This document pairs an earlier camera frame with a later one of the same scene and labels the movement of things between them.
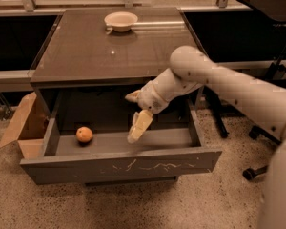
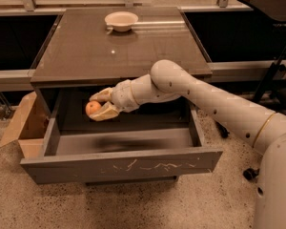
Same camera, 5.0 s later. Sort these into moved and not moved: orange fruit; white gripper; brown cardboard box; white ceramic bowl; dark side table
Moved: white gripper; orange fruit
Not moved: dark side table; white ceramic bowl; brown cardboard box
